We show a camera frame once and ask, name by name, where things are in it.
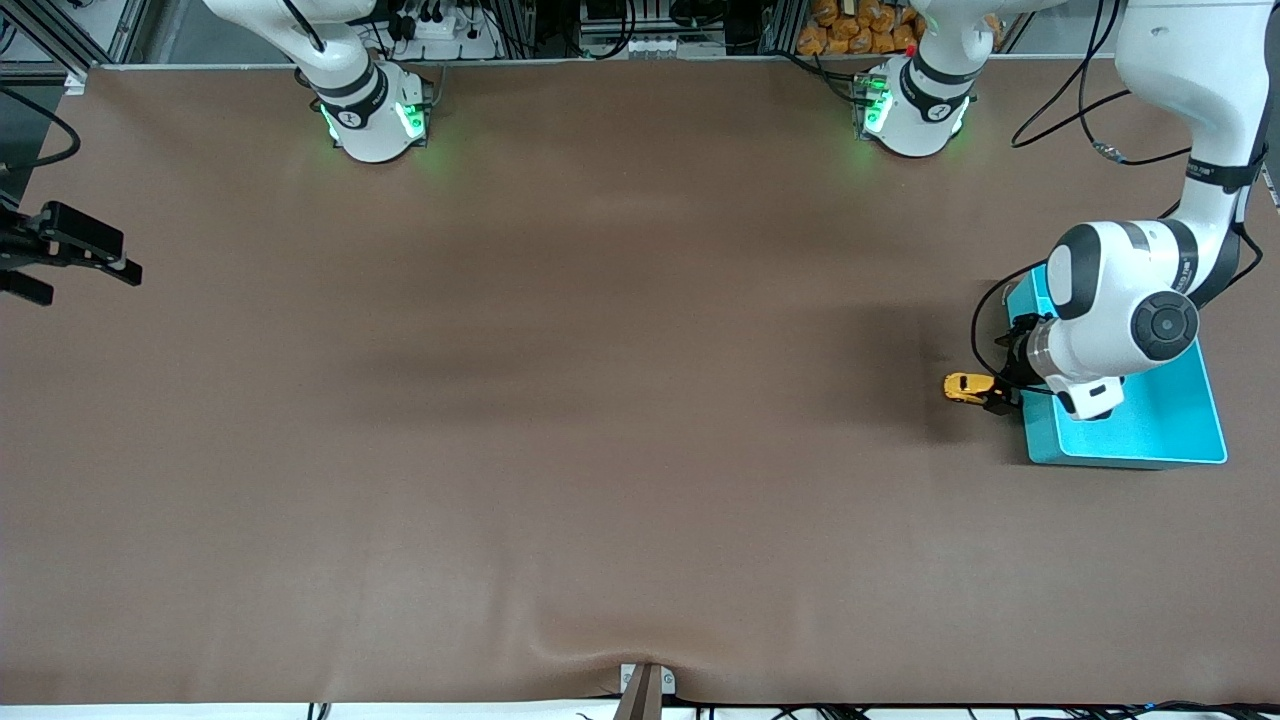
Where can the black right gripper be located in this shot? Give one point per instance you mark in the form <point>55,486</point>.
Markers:
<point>30,244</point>

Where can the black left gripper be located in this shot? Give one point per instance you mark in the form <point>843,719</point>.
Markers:
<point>1017,358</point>

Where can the yellow beetle toy car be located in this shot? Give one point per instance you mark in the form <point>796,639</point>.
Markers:
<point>965,387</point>

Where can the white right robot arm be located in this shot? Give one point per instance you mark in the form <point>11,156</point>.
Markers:
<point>370,120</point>

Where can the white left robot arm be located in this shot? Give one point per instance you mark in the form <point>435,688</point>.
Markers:
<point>1110,300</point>

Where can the teal plastic bin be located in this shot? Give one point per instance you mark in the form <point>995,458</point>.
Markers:
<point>1160,430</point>

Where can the brown table mat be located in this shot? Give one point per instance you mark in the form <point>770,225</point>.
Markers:
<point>640,450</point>

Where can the orange toy pile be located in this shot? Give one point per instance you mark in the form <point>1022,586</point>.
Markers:
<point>850,30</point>

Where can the white power strip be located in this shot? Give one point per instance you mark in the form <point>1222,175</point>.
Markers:
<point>470,45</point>

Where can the white terminal strip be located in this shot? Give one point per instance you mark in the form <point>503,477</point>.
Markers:
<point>650,45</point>

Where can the aluminium frame post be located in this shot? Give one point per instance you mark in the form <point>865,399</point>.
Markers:
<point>110,30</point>

